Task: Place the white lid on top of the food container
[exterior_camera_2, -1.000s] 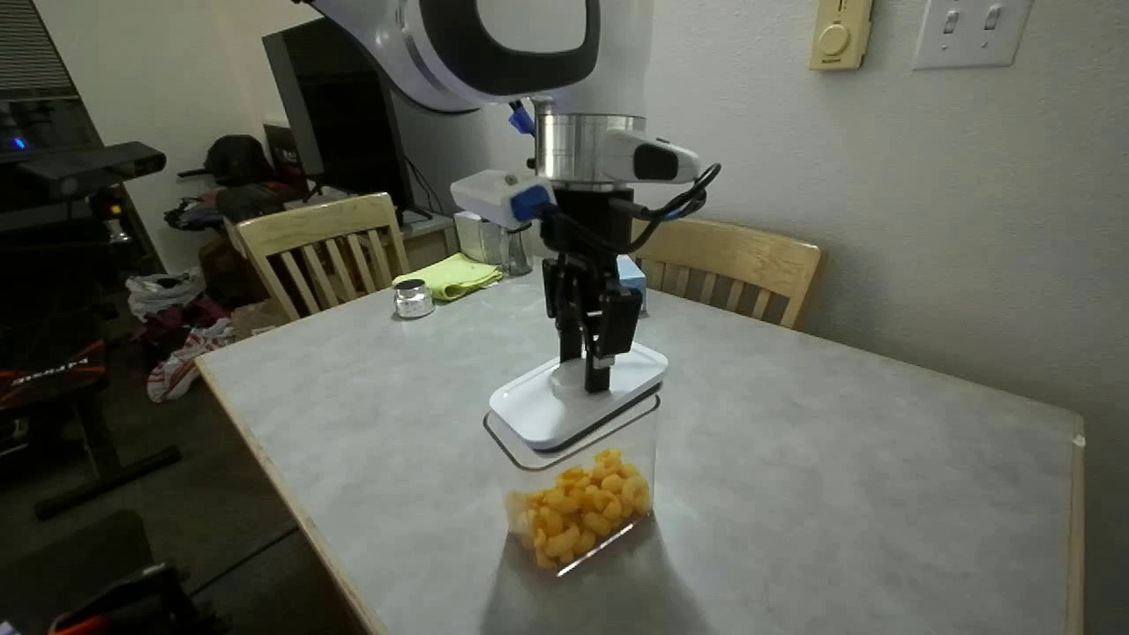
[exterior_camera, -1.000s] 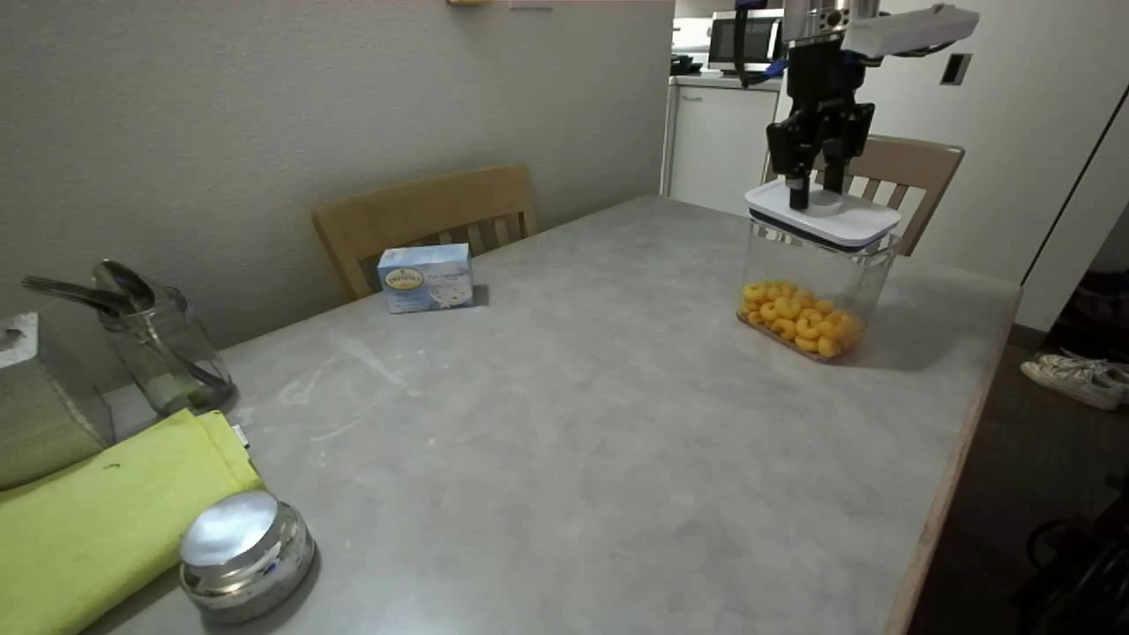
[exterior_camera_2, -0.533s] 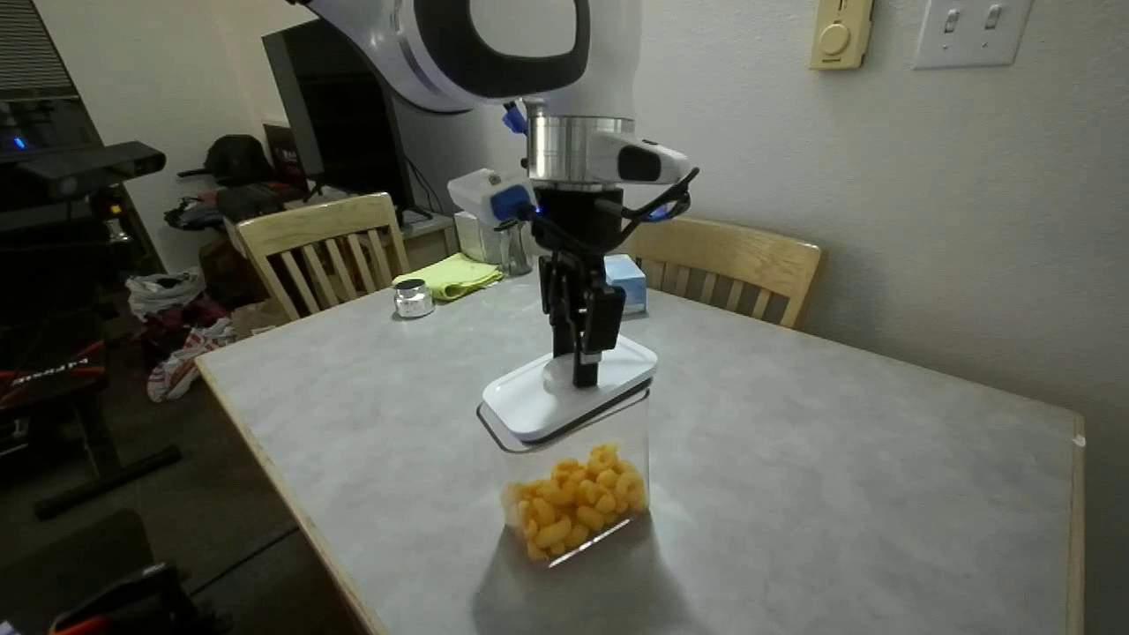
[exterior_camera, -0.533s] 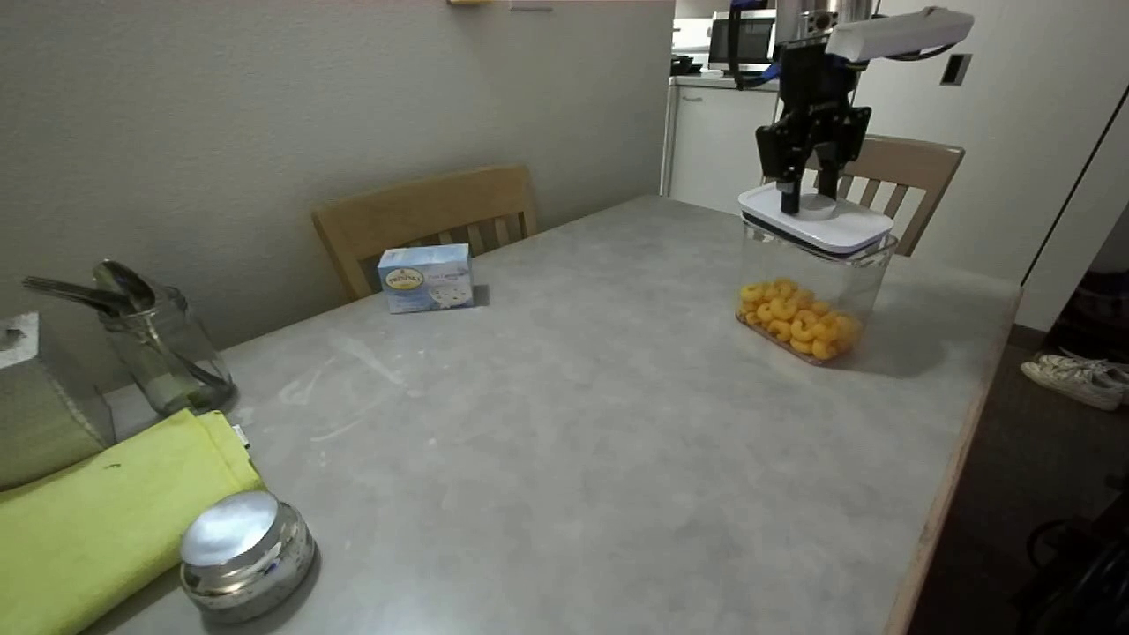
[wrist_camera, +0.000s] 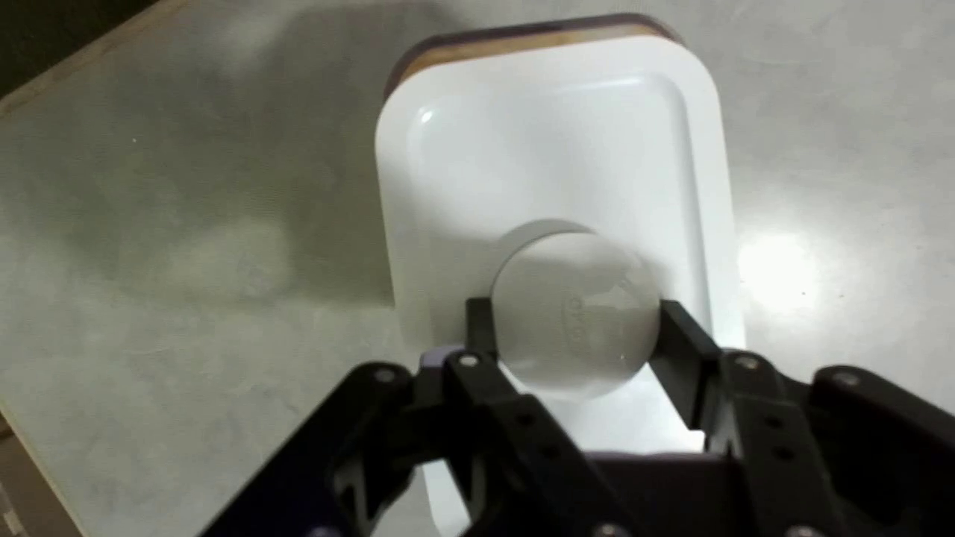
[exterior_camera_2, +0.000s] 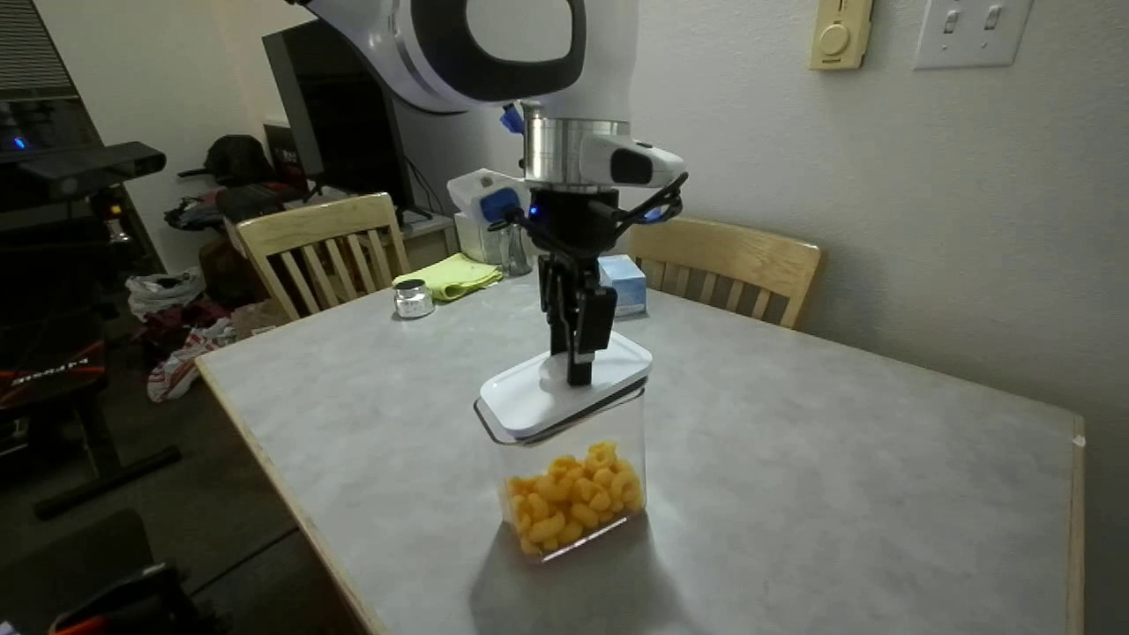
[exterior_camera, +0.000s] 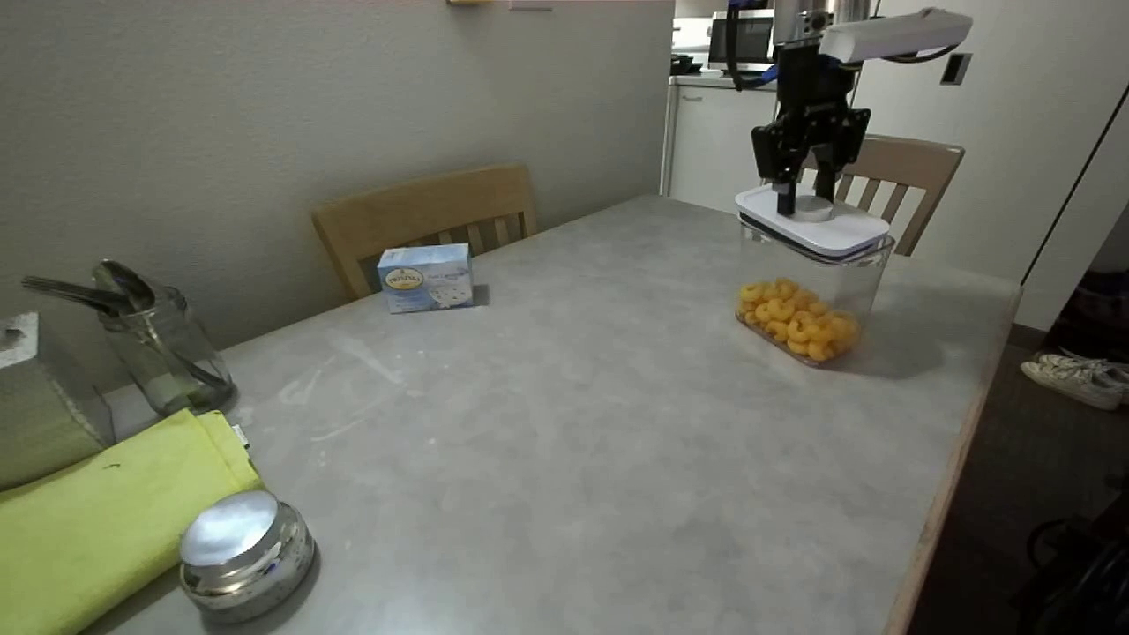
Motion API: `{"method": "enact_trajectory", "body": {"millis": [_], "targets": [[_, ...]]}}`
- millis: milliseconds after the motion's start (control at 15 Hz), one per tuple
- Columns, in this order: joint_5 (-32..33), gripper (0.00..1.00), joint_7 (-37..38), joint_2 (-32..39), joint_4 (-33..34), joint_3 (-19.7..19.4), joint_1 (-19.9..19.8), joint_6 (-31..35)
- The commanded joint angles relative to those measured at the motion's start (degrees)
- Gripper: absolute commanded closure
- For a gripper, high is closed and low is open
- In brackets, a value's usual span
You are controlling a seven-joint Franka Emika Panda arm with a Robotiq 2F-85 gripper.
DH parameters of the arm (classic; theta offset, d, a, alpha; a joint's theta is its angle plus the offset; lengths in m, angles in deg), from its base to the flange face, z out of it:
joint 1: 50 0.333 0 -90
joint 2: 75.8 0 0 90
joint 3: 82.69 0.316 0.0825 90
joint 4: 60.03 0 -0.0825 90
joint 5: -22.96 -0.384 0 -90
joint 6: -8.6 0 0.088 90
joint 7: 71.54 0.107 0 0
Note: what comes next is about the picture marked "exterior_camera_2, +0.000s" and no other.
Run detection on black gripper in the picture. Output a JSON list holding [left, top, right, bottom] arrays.
[[518, 184, 628, 393]]

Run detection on clear plastic food container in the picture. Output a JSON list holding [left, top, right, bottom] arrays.
[[491, 384, 653, 566]]

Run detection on small blue cardboard box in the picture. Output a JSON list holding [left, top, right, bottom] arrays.
[[597, 250, 653, 320]]

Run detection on clear plastic bin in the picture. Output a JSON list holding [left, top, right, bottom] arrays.
[[452, 223, 505, 270]]

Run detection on green folded cloth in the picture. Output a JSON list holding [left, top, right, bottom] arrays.
[[392, 250, 507, 309]]

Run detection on plain wooden chair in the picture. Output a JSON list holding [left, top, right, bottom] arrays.
[[618, 215, 826, 332]]

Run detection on orange puffed snacks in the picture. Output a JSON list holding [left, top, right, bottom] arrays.
[[505, 438, 647, 561]]

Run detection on light wooden slatted chair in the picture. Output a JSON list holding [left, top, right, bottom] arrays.
[[232, 189, 413, 325]]

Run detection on black monitor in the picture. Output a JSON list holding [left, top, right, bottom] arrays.
[[258, 19, 416, 223]]

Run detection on black cap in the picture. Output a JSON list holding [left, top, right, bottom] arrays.
[[200, 130, 283, 190]]

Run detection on pile of clothes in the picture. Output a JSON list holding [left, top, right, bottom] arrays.
[[140, 297, 286, 406]]

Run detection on black sensor bar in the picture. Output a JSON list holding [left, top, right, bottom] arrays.
[[0, 137, 170, 206]]

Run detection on red black floor bag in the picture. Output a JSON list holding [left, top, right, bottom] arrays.
[[46, 558, 232, 635]]

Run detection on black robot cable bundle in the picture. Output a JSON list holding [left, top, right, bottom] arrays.
[[611, 169, 693, 232]]

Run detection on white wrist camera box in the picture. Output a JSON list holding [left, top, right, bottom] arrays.
[[444, 168, 537, 231]]

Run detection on yellowed wall dial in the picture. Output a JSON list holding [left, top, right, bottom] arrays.
[[806, 0, 882, 76]]

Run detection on white light switch plate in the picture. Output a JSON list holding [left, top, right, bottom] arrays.
[[911, 0, 1040, 76]]

